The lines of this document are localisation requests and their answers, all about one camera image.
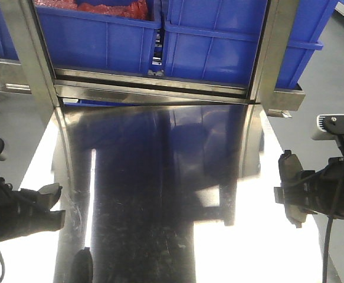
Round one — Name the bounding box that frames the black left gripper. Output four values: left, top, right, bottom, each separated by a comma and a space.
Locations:
0, 177, 65, 242

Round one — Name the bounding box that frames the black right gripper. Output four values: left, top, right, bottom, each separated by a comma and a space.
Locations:
274, 157, 344, 220

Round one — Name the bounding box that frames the brake pad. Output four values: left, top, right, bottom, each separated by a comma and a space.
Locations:
37, 183, 63, 210
275, 150, 307, 228

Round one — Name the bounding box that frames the blue plastic bin right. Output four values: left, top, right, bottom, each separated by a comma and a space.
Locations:
162, 1, 337, 89

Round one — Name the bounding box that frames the blue bin with red bags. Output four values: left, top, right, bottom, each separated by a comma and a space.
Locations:
36, 1, 162, 74

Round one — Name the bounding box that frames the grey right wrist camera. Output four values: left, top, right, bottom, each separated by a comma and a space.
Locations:
312, 114, 344, 140

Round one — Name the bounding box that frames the stainless steel rack frame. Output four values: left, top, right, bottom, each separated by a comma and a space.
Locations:
0, 1, 304, 123

